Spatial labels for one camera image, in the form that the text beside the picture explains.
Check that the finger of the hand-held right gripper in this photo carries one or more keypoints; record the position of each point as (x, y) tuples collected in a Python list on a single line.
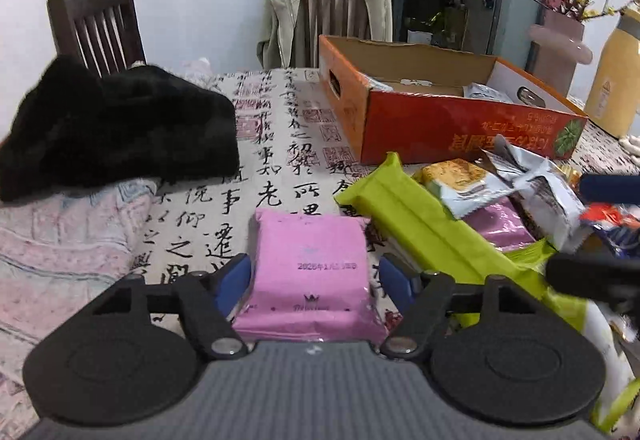
[(612, 188), (595, 277)]

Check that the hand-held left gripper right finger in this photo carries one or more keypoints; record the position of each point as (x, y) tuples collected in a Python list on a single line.
[(395, 281)]

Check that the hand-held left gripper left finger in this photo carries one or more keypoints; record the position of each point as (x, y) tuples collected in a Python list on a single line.
[(235, 281)]

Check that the green and white snack packet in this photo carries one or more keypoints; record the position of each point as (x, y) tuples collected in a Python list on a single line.
[(425, 220)]

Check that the orange cardboard box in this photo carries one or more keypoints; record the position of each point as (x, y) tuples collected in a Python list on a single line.
[(425, 129)]

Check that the red and blue snack packet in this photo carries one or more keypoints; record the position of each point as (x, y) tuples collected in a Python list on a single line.
[(616, 230)]

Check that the silver snack packet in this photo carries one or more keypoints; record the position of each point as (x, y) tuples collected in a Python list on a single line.
[(545, 200)]

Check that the yellow jug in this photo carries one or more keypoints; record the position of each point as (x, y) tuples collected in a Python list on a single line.
[(616, 84)]

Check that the white and yellow snack packet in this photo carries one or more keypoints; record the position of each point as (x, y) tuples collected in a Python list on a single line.
[(460, 185)]

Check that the pink vase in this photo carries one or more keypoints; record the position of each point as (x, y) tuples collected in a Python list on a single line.
[(560, 49)]

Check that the pink patterned cloth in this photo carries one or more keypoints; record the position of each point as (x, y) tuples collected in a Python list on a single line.
[(60, 245)]

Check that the black fur cloth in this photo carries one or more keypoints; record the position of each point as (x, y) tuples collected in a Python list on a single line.
[(125, 129)]

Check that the beige jacket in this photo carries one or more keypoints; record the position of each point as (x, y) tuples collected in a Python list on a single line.
[(280, 14)]

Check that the slatted wooden chair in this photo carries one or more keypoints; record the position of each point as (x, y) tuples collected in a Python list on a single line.
[(330, 14)]

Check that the dark wooden chair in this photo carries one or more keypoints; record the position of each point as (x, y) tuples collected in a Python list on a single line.
[(90, 19)]

